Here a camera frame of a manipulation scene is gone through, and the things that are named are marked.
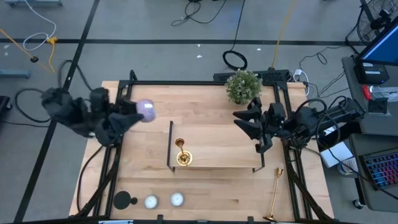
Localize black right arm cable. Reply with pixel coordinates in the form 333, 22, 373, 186
315, 111, 398, 200

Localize black candlestick holder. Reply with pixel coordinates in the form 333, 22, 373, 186
113, 190, 138, 210

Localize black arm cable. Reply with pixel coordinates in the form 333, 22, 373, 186
315, 111, 398, 200
14, 59, 94, 124

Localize red handled tool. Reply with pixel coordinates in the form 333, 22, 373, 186
361, 85, 373, 101

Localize gold candlestick holder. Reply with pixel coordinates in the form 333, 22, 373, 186
174, 138, 193, 167
262, 167, 284, 223

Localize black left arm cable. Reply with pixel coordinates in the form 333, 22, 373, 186
14, 59, 94, 124

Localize black frame cable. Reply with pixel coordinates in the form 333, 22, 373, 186
76, 144, 105, 216

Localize grey furniture foot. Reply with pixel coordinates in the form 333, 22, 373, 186
4, 0, 63, 7
0, 70, 31, 79

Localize black power cable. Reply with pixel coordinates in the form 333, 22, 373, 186
298, 45, 351, 98

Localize wooden riser shelf black legs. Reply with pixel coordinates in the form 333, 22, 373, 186
167, 120, 266, 174

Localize grey side desk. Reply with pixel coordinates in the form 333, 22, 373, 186
341, 55, 398, 213

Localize black box device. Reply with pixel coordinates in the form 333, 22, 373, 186
353, 60, 390, 85

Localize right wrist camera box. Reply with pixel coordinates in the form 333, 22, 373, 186
255, 133, 274, 155

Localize black power strip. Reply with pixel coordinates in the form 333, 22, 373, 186
213, 70, 292, 83

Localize white floor cable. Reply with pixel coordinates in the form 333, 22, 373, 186
23, 0, 58, 52

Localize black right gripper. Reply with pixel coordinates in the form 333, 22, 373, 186
233, 97, 287, 140

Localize green potted plant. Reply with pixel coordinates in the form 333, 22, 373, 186
225, 68, 264, 105

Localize black coiled floor cable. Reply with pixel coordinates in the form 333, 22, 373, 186
221, 0, 249, 72

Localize yellow pole black tip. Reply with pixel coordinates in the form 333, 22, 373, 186
0, 29, 40, 63

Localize yellow plug cable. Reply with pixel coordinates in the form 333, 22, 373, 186
46, 36, 59, 74

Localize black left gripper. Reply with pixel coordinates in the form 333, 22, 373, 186
88, 98, 145, 147

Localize black aluminium table frame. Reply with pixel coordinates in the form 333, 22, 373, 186
74, 70, 335, 224

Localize black floor fan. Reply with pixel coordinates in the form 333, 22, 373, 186
345, 0, 398, 52

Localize white power adapter cable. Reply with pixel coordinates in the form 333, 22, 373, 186
293, 68, 311, 96

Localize rainbow backlit keyboard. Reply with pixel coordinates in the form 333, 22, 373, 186
360, 150, 398, 191

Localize white box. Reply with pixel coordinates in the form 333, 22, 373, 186
320, 141, 354, 169

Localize blue screen monitor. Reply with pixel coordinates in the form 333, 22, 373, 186
357, 18, 398, 67

